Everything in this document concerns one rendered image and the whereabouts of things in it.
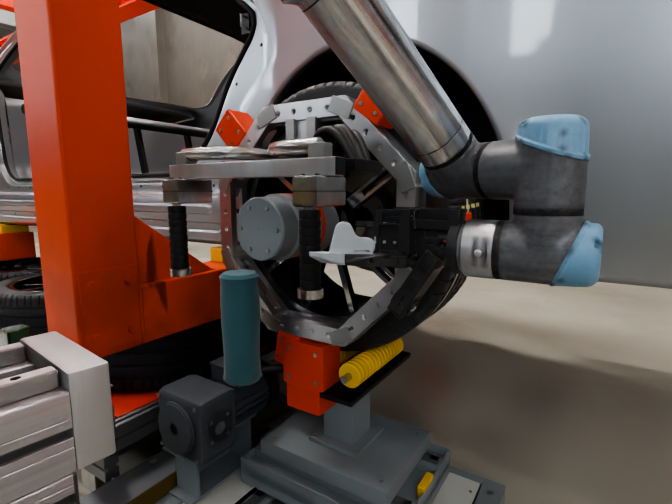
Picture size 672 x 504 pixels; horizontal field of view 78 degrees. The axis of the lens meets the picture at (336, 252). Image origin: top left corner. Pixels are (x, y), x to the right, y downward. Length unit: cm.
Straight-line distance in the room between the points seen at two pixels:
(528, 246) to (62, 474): 51
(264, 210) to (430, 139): 39
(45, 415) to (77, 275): 71
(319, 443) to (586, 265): 94
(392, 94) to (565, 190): 22
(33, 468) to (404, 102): 50
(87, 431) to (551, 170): 52
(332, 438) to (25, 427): 95
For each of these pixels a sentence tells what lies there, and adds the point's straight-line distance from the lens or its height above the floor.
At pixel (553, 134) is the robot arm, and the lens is 52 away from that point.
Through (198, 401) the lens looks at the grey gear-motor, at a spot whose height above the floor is 40.
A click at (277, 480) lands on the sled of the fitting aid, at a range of 129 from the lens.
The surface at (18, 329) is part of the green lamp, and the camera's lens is 102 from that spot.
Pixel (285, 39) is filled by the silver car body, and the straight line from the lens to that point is 133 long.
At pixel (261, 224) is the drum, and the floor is 86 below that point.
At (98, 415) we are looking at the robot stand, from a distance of 45.
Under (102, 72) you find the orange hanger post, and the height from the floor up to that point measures 120.
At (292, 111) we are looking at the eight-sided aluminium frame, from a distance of 98.
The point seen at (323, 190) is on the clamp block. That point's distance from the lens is 67.
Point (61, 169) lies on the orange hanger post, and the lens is 111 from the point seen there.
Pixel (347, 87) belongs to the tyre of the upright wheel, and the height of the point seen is 116.
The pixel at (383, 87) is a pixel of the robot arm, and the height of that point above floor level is 104.
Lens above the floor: 92
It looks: 8 degrees down
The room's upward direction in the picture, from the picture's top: straight up
